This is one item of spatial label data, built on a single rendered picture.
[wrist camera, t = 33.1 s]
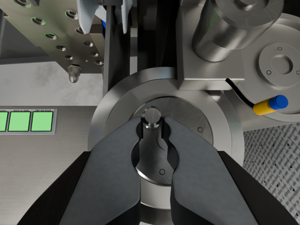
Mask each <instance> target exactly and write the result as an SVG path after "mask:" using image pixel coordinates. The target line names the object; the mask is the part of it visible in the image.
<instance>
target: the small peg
mask: <svg viewBox="0 0 300 225"><path fill-rule="evenodd" d="M162 117H163V115H162V112H161V110H160V109H159V108H157V107H155V106H150V107H147V108H146V109H145V110H144V112H143V114H142V118H143V124H144V126H145V127H146V128H147V129H155V128H157V127H158V126H159V124H160V122H161V120H162Z"/></svg>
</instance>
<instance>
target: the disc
mask: <svg viewBox="0 0 300 225"><path fill-rule="evenodd" d="M154 79H178V77H177V68H176V67H154V68H149V69H145V70H142V71H138V72H136V73H133V74H131V75H129V76H127V77H126V78H124V79H123V80H121V81H120V82H118V83H117V84H116V85H115V86H113V87H112V88H111V89H110V90H109V91H108V93H107V94H106V95H105V96H104V97H103V99H102V100H101V102H100V103H99V105H98V107H97V108H96V110H95V113H94V115H93V118H92V121H91V124H90V128H89V133H88V142H87V148H88V151H90V150H91V149H92V148H93V146H94V145H95V144H96V143H98V142H99V141H100V140H101V139H102V138H103V136H104V128H105V125H106V121H107V119H108V116H109V114H110V112H111V110H112V109H113V107H114V106H115V104H116V103H117V101H118V100H119V99H120V98H121V97H122V96H123V95H124V94H125V93H126V92H128V91H129V90H131V89H132V88H134V87H135V86H137V85H140V84H141V83H144V82H147V81H150V80H154ZM204 91H205V92H207V93H208V94H209V95H210V96H211V97H212V98H213V99H214V100H215V101H216V102H217V103H218V104H219V106H220V107H221V109H222V111H223V112H224V114H225V116H226V118H227V121H228V123H229V127H230V131H231V136H232V155H231V158H233V159H234V160H235V161H236V162H237V163H238V164H239V165H240V166H241V167H242V165H243V161H244V152H245V144H244V135H243V130H242V126H241V123H240V120H239V117H238V115H237V113H236V111H235V109H234V107H233V105H232V104H231V102H230V101H229V99H228V98H227V97H226V96H225V94H224V93H223V92H222V91H221V90H204ZM141 222H144V223H147V224H151V225H174V224H173V222H172V218H171V209H158V208H153V207H150V206H147V205H144V204H142V203H141Z"/></svg>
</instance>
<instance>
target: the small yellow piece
mask: <svg viewBox="0 0 300 225"><path fill-rule="evenodd" d="M225 81H226V82H227V83H228V84H229V85H230V86H231V87H232V89H233V90H234V91H235V92H236V94H237V95H238V96H239V97H240V98H241V100H242V101H243V102H244V103H246V104H247V105H248V106H250V107H251V108H253V110H254V112H255V113H256V114H257V115H264V114H268V113H271V112H275V111H278V110H280V109H283V108H285V107H287V106H288V99H287V98H286V97H285V96H283V95H277V96H275V97H271V98H268V99H266V100H263V101H261V102H258V103H256V104H254V103H252V102H251V101H249V100H248V99H247V98H246V97H245V96H244V95H243V94H242V92H241V91H240V90H239V89H238V87H237V86H236V85H235V84H234V82H233V81H232V80H230V79H229V78H226V80H225Z"/></svg>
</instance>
